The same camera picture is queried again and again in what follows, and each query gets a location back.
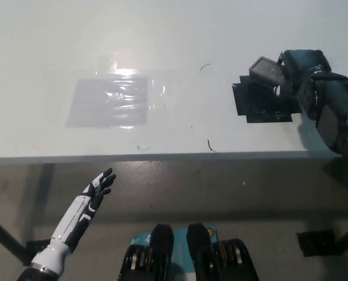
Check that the black teal robot torso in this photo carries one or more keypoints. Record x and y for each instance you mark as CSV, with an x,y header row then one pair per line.
x,y
200,257

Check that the black tape marked spot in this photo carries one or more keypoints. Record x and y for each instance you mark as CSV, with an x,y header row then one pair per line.
x,y
258,108

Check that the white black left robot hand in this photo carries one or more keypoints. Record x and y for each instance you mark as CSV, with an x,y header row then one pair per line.
x,y
74,222

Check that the clear plastic film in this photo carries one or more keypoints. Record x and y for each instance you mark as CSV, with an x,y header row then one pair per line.
x,y
157,90

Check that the dark grey whiteboard eraser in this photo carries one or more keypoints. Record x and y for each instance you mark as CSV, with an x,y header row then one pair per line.
x,y
265,71

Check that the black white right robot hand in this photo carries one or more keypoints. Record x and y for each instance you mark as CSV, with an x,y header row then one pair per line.
x,y
323,87

